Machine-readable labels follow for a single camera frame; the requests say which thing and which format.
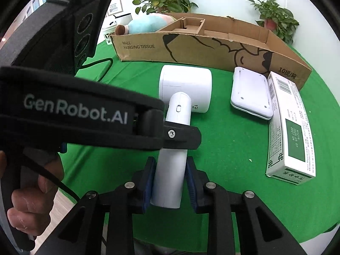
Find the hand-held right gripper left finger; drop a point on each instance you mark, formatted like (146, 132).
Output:
(148, 186)

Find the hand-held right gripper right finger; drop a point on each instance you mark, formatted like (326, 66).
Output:
(191, 186)

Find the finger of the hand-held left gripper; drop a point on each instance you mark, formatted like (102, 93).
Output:
(183, 136)

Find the white hair dryer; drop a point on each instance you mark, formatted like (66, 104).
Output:
(186, 85)

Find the large cardboard box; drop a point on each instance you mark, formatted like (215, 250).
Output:
(202, 47)

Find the pink pig plush toy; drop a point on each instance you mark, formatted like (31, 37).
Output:
(143, 24)

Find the person's left hand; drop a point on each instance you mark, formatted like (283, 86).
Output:
(29, 207)

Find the green tablecloth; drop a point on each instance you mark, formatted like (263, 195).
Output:
(233, 143)

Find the white floral cup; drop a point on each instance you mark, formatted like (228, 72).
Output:
(108, 38)

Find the white flat plastic device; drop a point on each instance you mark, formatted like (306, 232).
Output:
(249, 93)

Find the white and green medicine box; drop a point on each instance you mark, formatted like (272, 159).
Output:
(289, 127)

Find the potted plant in red pot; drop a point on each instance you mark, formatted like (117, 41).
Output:
(276, 16)

